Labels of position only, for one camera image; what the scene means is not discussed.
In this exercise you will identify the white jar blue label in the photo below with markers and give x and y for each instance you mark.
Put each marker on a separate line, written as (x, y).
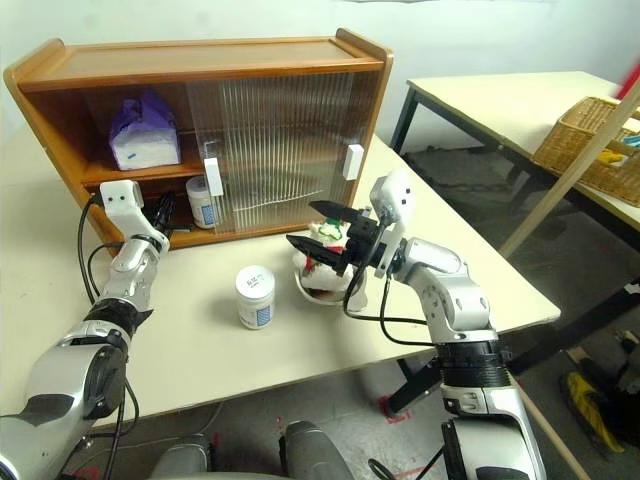
(256, 300)
(197, 205)

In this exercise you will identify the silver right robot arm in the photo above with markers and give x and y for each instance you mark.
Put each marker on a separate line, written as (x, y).
(450, 280)

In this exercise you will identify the wooden pole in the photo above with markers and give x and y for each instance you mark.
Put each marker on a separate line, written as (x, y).
(565, 180)

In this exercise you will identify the purple tissue pack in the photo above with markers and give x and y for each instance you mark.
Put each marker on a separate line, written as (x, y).
(145, 145)

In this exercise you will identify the black table leg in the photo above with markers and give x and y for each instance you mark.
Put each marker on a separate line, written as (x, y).
(550, 350)

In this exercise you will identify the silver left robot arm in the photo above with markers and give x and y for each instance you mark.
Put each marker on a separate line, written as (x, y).
(120, 280)

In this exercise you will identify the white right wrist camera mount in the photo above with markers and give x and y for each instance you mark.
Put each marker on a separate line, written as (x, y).
(395, 195)

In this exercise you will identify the beige table black frame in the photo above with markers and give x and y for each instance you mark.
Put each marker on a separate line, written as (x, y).
(500, 100)

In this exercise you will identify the wicker basket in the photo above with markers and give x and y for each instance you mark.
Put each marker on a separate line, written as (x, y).
(565, 145)

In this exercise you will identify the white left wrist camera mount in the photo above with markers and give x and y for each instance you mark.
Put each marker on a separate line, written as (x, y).
(120, 197)

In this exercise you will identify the yellow black floor object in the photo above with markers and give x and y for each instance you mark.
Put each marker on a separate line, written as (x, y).
(585, 400)

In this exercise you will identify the grey rounded left robot leg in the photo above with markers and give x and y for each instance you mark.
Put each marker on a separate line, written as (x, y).
(182, 460)

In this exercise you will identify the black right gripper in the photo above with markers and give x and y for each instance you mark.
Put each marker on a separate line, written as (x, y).
(362, 240)

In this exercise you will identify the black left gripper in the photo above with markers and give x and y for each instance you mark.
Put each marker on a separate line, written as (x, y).
(162, 227)

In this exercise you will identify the white plush toy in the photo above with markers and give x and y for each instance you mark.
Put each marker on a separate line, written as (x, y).
(325, 280)

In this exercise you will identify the wooden cabinet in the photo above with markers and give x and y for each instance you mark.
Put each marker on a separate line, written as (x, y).
(200, 55)

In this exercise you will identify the grey rounded right robot leg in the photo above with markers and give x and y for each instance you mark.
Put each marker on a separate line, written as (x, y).
(315, 450)

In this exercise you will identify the grey rounded robot leg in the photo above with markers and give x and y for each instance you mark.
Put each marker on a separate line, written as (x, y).
(182, 460)
(315, 450)

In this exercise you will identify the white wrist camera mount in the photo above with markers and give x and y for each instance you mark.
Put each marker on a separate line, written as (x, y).
(120, 197)
(395, 195)

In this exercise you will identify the ribbed clear sliding door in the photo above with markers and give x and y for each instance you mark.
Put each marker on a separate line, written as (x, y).
(300, 150)
(205, 125)

